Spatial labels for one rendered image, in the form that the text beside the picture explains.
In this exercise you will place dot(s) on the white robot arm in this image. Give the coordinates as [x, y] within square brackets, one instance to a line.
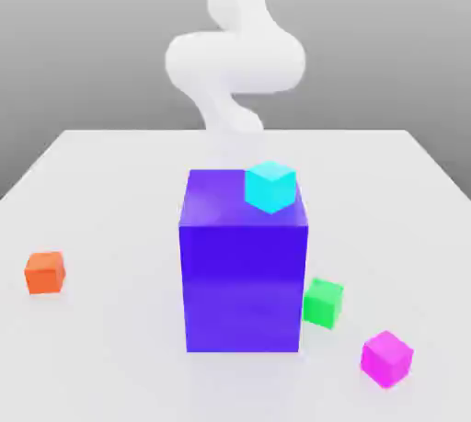
[235, 61]

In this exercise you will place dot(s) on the small cyan cube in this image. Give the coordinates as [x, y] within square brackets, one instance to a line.
[270, 190]

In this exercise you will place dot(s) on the large purple box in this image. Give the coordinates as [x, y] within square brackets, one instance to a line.
[241, 282]

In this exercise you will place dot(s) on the small orange cube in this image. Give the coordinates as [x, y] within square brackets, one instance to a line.
[44, 275]

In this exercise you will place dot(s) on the small green cube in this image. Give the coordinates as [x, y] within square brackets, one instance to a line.
[322, 304]

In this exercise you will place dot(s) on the small magenta cube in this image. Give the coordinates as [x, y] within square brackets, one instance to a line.
[386, 359]

